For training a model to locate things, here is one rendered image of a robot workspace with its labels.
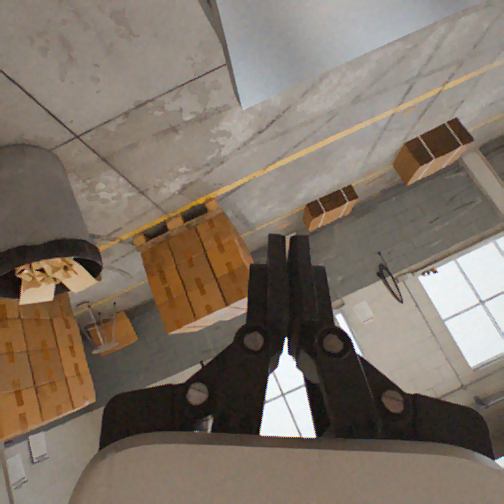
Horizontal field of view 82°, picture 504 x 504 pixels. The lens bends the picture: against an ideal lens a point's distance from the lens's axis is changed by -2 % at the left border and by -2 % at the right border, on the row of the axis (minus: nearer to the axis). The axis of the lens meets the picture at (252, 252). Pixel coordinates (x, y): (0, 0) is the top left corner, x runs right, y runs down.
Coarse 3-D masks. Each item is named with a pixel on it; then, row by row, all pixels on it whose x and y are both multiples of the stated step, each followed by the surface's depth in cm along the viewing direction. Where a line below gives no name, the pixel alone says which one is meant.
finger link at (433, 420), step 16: (416, 400) 8; (432, 400) 8; (416, 416) 8; (432, 416) 8; (448, 416) 8; (464, 416) 8; (480, 416) 8; (400, 432) 8; (416, 432) 8; (432, 432) 8; (448, 432) 8; (464, 432) 8; (480, 432) 8; (480, 448) 8
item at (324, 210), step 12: (336, 192) 367; (348, 192) 367; (312, 204) 366; (324, 204) 364; (336, 204) 363; (348, 204) 372; (312, 216) 361; (324, 216) 376; (336, 216) 400; (312, 228) 404
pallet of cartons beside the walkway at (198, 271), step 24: (216, 216) 255; (144, 240) 256; (168, 240) 257; (192, 240) 253; (216, 240) 250; (240, 240) 297; (144, 264) 255; (168, 264) 252; (192, 264) 249; (216, 264) 245; (240, 264) 243; (168, 288) 246; (192, 288) 245; (216, 288) 241; (240, 288) 238; (168, 312) 243; (192, 312) 240; (216, 312) 244; (240, 312) 327
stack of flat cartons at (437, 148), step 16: (448, 128) 313; (464, 128) 310; (416, 144) 317; (432, 144) 313; (448, 144) 310; (464, 144) 307; (400, 160) 345; (416, 160) 313; (432, 160) 312; (448, 160) 337; (400, 176) 363; (416, 176) 343
